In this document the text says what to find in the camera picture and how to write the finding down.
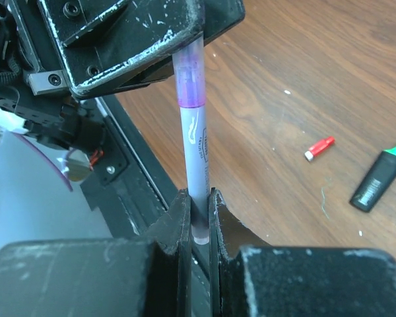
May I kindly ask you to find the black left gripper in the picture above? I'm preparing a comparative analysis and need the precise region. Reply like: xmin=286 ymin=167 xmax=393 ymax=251
xmin=7 ymin=1 xmax=205 ymax=99

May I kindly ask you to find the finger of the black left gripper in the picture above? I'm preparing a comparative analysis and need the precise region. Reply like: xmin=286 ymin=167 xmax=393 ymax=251
xmin=203 ymin=0 xmax=246 ymax=43

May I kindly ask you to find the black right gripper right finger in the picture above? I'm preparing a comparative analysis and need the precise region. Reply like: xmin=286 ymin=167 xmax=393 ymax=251
xmin=209 ymin=189 xmax=396 ymax=316

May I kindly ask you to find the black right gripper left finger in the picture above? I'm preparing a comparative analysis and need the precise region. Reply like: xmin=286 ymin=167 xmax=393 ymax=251
xmin=0 ymin=190 xmax=191 ymax=316

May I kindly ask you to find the purple marker pen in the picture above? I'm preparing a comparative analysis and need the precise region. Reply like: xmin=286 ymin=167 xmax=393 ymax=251
xmin=180 ymin=106 xmax=210 ymax=245

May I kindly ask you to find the black green highlighter pen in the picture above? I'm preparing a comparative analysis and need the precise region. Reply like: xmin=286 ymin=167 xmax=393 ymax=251
xmin=349 ymin=146 xmax=396 ymax=213

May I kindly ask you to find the translucent purple pen cap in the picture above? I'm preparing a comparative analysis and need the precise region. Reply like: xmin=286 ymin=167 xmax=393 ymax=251
xmin=172 ymin=36 xmax=206 ymax=108

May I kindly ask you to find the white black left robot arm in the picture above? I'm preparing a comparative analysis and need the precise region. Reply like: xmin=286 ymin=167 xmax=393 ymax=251
xmin=0 ymin=0 xmax=246 ymax=153

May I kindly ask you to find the red pen cap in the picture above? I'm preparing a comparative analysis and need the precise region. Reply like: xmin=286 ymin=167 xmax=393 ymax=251
xmin=304 ymin=136 xmax=335 ymax=162

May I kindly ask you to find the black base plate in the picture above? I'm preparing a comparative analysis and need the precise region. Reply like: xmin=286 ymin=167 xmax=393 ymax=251
xmin=81 ymin=96 xmax=178 ymax=238

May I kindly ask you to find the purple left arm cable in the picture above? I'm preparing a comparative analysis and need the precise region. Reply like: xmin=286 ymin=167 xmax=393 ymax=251
xmin=16 ymin=131 xmax=74 ymax=192

